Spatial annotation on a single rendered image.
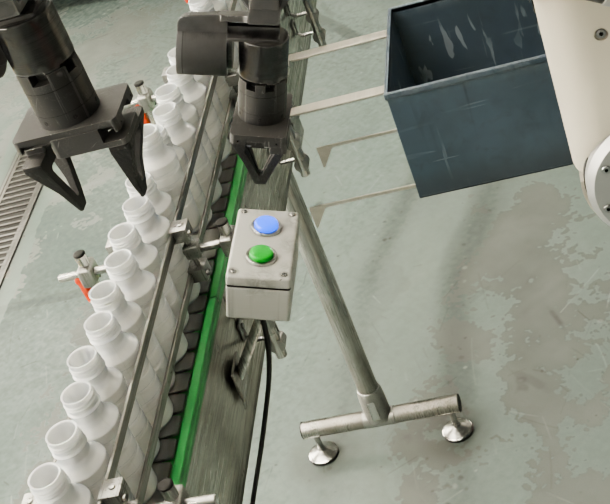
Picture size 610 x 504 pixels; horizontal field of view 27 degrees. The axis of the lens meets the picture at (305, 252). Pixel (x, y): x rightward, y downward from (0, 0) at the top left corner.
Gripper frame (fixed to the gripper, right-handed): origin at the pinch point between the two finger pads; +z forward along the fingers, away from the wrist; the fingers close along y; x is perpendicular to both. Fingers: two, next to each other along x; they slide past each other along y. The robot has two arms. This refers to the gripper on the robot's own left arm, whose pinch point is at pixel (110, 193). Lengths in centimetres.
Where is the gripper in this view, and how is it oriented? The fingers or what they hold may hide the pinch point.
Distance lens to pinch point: 119.5
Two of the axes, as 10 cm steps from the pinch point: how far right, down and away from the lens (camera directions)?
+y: 9.5, -2.0, -2.5
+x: 0.8, -6.1, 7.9
